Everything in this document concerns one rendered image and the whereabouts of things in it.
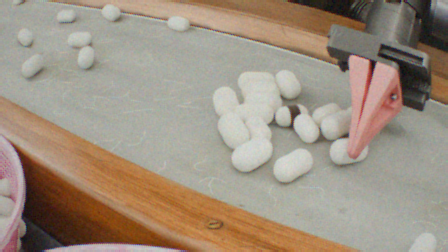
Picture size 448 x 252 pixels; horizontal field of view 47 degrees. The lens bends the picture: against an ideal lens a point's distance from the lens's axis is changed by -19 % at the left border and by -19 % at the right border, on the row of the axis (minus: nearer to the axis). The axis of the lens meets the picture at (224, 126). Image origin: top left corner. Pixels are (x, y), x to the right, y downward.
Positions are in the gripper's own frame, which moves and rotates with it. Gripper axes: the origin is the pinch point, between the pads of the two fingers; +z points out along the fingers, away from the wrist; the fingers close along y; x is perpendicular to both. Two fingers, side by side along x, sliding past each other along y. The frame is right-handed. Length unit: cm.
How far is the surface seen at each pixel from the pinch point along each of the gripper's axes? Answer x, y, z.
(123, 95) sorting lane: 1.6, -24.6, 1.5
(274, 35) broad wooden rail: 13.2, -18.7, -15.0
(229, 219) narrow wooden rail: -8.2, -3.6, 10.3
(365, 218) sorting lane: -1.4, 3.8, 5.7
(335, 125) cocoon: 2.4, -3.3, -2.2
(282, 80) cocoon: 5.3, -11.3, -6.1
